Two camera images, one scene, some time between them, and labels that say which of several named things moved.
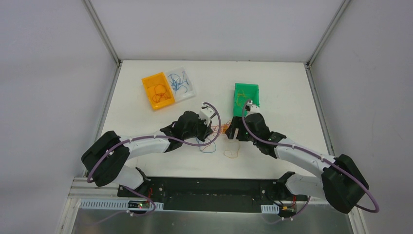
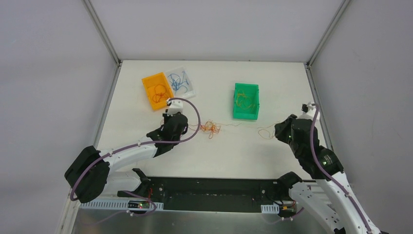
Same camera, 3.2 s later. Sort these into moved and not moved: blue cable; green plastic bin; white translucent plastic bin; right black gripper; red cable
Moved: right black gripper
Not moved: red cable; green plastic bin; blue cable; white translucent plastic bin
